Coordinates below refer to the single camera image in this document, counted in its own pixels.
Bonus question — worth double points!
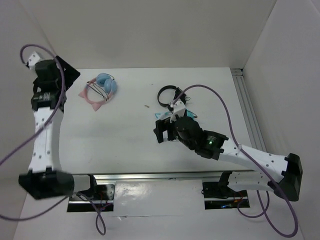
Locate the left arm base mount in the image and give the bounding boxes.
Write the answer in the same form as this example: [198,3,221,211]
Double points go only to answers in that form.
[67,182,115,213]

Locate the thin black headphone cable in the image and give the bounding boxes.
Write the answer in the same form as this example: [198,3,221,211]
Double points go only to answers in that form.
[86,74,117,102]

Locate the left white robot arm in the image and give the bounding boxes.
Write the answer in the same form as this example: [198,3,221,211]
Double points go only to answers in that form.
[18,52,99,200]

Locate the teal white cat-ear headphones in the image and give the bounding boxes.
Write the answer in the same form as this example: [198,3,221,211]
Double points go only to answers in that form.
[154,110,198,120]

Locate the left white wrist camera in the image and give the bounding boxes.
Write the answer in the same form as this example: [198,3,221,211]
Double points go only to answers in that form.
[26,51,44,70]

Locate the aluminium side rail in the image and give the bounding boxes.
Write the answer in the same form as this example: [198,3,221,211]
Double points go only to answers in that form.
[230,68,267,152]

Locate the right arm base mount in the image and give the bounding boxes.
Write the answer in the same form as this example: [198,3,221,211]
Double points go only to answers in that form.
[201,182,250,210]

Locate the pink blue cat-ear headphones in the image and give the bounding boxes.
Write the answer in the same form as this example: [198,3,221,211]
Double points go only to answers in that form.
[78,73,118,112]

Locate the aluminium front rail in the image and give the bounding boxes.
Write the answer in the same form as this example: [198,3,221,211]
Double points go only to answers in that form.
[72,170,256,185]

